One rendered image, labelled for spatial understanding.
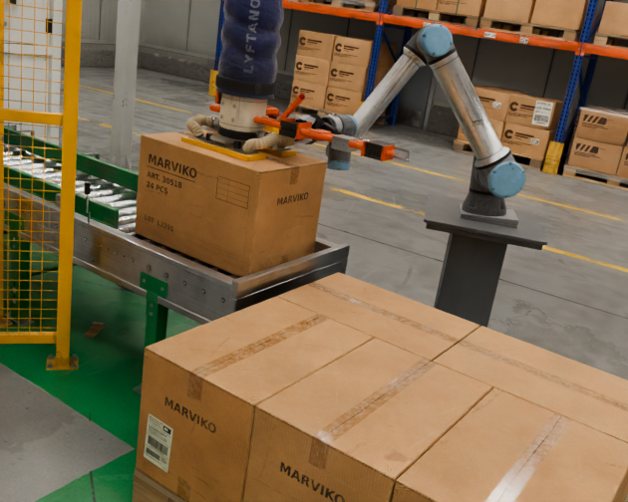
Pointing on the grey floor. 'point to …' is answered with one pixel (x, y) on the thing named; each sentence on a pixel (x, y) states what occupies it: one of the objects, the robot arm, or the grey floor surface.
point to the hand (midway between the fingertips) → (299, 129)
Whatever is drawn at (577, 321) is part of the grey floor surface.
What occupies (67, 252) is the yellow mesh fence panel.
